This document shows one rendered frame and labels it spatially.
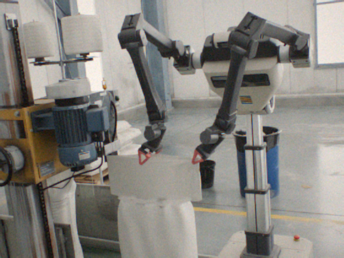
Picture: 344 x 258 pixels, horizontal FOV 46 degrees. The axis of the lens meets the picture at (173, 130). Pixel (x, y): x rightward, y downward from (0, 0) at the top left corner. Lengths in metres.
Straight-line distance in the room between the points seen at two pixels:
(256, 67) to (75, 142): 0.93
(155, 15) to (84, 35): 8.93
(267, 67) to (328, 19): 7.68
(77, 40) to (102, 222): 1.31
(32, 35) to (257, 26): 0.97
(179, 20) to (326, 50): 3.61
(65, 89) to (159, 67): 9.05
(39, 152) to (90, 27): 0.55
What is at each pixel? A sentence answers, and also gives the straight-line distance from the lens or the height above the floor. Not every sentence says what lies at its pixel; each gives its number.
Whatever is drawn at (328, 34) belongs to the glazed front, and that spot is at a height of 1.55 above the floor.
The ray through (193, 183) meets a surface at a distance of 1.89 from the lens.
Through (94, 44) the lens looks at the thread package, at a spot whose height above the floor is 1.56.
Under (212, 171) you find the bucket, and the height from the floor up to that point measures 0.19.
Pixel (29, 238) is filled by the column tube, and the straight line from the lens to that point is 1.92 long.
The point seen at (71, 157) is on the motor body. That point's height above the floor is 1.13.
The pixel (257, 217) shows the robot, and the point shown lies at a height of 0.53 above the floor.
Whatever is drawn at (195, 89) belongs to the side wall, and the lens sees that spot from 10.53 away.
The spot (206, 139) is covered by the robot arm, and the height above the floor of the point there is 1.14.
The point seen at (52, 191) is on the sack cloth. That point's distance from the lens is 2.27.
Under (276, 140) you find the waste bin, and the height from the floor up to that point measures 0.57.
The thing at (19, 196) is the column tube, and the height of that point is 0.96.
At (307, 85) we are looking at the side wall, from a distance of 9.77.
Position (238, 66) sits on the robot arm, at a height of 1.43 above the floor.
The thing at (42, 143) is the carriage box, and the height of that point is 1.18.
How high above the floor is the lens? 1.51
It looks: 11 degrees down
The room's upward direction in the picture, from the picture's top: 5 degrees counter-clockwise
